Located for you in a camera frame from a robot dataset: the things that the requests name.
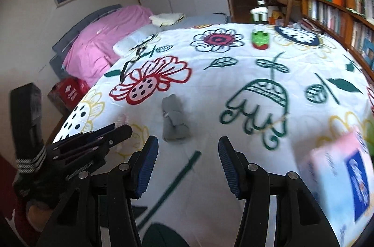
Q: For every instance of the person's left hand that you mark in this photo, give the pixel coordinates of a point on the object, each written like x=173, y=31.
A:
x=38, y=215

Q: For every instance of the folded cream blanket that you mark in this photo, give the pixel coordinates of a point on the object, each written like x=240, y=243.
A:
x=162, y=20

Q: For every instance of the grey bed headboard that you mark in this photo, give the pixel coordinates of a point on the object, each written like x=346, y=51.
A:
x=62, y=47

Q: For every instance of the pink bed quilt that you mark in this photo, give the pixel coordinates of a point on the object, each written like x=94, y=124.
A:
x=92, y=54

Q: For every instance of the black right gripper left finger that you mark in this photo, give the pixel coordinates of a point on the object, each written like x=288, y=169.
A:
x=142, y=168

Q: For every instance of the pink lace scrunchie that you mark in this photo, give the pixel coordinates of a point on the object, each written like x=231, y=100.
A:
x=121, y=120

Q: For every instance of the red cardboard box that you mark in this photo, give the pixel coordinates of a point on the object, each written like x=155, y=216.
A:
x=66, y=94

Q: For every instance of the floral white tablecloth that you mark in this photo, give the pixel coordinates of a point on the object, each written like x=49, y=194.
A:
x=226, y=88

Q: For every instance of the grey cloth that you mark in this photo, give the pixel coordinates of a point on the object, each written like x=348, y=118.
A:
x=175, y=124

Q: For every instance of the grey white pillow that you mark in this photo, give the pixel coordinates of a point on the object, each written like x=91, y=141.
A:
x=131, y=42

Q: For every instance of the zebra giraffe push toy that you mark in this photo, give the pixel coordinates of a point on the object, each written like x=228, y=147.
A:
x=259, y=37

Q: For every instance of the wooden bookshelf with books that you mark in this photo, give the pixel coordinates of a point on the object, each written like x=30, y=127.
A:
x=350, y=22

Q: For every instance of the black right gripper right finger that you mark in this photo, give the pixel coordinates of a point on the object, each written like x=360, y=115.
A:
x=235, y=165

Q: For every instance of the blue tissue pack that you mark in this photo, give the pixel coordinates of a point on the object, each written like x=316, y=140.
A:
x=339, y=175

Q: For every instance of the bag of cotton swabs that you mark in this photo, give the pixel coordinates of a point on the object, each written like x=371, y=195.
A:
x=272, y=125

